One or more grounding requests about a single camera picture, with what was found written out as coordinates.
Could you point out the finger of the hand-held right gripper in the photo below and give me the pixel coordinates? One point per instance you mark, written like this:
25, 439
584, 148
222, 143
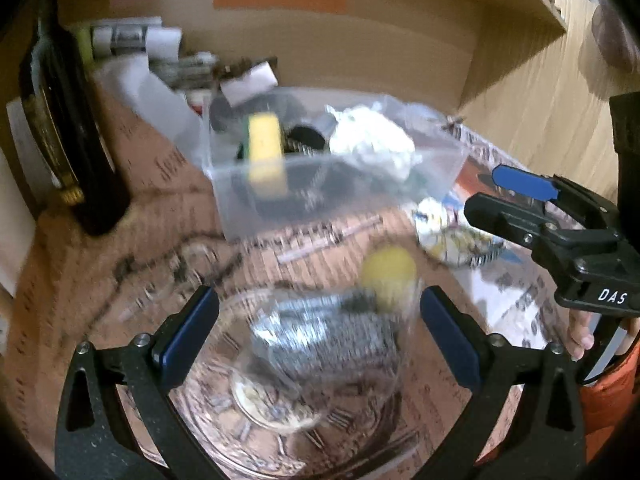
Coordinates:
505, 217
525, 184

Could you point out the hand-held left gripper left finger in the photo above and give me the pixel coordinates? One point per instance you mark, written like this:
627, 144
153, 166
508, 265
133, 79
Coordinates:
184, 347

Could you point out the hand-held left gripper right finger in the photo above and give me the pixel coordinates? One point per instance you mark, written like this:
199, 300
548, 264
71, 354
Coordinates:
452, 342

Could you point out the yellow foam ball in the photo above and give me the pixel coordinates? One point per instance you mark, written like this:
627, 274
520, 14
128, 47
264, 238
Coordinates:
390, 275

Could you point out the clear plastic container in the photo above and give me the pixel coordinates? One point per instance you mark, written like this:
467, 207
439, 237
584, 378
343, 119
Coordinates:
345, 195

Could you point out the person's right hand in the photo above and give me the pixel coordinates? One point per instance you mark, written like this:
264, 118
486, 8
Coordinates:
580, 332

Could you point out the crumpled printed wrapper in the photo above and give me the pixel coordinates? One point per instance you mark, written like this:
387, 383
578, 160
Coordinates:
450, 237

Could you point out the printed tablecloth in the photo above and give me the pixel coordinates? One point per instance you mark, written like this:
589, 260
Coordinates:
150, 210

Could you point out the crumpled white paper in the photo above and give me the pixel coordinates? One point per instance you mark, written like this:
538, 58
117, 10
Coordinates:
372, 137

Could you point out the orange cloth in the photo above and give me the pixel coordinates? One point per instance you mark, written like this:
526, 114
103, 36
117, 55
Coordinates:
612, 425

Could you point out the wooden shelf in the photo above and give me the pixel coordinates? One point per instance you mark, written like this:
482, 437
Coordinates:
500, 15

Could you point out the yellow sponge block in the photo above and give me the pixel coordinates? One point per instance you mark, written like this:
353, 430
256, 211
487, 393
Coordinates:
267, 150

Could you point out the black round object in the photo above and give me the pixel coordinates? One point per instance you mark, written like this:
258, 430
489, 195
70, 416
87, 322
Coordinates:
305, 137

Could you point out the dark glass bottle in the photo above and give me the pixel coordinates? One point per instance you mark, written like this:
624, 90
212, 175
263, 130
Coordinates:
75, 150

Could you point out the white plastic sheet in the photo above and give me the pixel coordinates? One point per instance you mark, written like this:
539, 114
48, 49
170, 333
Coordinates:
155, 100

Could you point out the white paper box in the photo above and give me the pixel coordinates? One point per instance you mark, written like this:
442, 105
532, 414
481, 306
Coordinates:
248, 85

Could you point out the white paper roll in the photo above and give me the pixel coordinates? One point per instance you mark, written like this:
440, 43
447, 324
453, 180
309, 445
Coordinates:
162, 42
120, 37

